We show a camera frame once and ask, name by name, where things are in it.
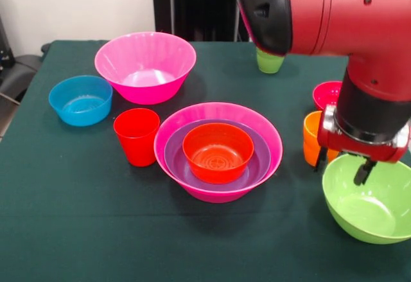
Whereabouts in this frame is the large pink bowl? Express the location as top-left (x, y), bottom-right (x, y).
top-left (94, 31), bottom-right (197, 105)
top-left (153, 101), bottom-right (284, 204)

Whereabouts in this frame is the orange cup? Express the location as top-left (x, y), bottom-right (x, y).
top-left (302, 110), bottom-right (340, 167)

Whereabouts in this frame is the light green cup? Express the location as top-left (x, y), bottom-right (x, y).
top-left (256, 47), bottom-right (286, 75)

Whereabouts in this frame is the light green bowl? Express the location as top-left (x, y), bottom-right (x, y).
top-left (321, 152), bottom-right (411, 245)

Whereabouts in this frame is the purple bowl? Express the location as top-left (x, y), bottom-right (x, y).
top-left (163, 118), bottom-right (272, 193)

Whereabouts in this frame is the small magenta bowl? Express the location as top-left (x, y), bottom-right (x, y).
top-left (312, 80), bottom-right (344, 111)

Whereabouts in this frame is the blue bowl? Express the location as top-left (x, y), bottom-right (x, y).
top-left (48, 75), bottom-right (114, 127)

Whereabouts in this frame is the dark green tablecloth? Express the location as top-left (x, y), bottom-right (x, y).
top-left (0, 39), bottom-right (411, 282)

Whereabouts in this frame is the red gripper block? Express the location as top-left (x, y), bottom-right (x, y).
top-left (313, 114), bottom-right (410, 186)

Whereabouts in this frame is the dark grey chair base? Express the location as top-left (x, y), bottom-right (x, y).
top-left (0, 53), bottom-right (42, 103)

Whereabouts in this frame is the red cup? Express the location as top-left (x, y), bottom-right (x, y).
top-left (113, 107), bottom-right (161, 168)

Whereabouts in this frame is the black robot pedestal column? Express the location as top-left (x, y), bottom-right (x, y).
top-left (147, 0), bottom-right (254, 42)

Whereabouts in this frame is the orange-red bowl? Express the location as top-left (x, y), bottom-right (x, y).
top-left (182, 122), bottom-right (255, 185)

